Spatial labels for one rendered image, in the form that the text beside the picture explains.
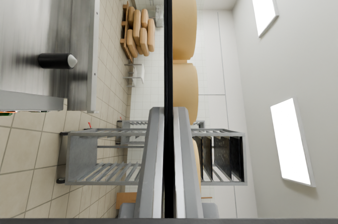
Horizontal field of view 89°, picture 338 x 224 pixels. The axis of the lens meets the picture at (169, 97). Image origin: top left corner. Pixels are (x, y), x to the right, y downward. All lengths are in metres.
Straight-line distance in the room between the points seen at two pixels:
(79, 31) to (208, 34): 5.04
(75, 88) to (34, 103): 0.11
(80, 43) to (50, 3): 0.10
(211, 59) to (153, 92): 1.87
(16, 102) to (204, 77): 4.54
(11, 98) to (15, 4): 0.15
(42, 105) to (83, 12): 0.26
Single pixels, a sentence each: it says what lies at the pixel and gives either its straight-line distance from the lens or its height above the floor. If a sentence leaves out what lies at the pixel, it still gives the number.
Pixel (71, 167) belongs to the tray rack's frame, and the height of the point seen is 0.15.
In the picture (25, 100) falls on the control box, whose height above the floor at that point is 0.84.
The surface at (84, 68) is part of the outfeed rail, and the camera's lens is 0.49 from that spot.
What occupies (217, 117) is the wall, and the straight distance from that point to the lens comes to 4.52.
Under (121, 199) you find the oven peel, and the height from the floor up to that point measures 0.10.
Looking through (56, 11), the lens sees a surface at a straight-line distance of 0.50.
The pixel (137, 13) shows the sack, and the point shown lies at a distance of 4.44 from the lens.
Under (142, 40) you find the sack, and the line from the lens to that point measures 4.08.
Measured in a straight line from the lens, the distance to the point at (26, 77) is 0.40.
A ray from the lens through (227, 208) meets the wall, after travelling 4.65.
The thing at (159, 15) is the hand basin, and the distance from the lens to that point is 5.26.
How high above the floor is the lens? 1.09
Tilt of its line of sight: level
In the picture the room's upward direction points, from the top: 90 degrees clockwise
